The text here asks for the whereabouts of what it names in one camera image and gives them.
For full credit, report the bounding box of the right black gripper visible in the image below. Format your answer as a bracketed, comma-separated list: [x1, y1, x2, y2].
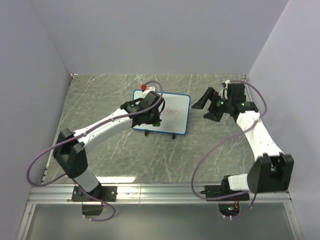
[191, 87, 232, 123]

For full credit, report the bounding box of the green whiteboard eraser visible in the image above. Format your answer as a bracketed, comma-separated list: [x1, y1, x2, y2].
[152, 120, 161, 127]

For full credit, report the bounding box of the blue framed whiteboard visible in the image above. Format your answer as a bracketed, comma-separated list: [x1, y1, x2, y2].
[133, 92, 191, 135]

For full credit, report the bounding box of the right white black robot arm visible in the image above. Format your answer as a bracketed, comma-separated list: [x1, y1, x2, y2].
[192, 80, 294, 201]

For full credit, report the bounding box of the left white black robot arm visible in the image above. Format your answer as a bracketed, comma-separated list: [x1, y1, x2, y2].
[53, 90, 165, 201]

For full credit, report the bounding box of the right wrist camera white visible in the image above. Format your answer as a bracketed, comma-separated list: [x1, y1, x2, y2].
[218, 80, 231, 100]

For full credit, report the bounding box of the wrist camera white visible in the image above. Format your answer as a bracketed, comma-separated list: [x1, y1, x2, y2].
[218, 80, 231, 100]
[140, 84, 157, 94]

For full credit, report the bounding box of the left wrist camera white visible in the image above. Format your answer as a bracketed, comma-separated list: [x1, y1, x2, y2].
[140, 84, 157, 94]

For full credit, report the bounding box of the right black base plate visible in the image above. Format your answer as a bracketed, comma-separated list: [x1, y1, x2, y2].
[200, 185, 250, 202]

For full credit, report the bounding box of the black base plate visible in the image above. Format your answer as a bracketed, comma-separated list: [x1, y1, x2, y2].
[200, 185, 250, 202]
[71, 186, 118, 202]

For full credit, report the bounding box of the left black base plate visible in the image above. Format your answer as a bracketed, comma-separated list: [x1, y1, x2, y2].
[71, 186, 118, 202]

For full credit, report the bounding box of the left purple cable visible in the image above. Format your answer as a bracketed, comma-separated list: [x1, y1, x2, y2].
[26, 80, 167, 222]

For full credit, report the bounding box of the purple cable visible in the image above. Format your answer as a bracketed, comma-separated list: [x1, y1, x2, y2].
[26, 80, 167, 222]
[190, 80, 269, 222]

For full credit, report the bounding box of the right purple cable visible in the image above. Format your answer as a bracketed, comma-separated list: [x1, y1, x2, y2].
[190, 80, 269, 222]

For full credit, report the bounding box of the aluminium mounting rail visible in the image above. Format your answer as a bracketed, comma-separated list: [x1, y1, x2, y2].
[26, 182, 293, 206]

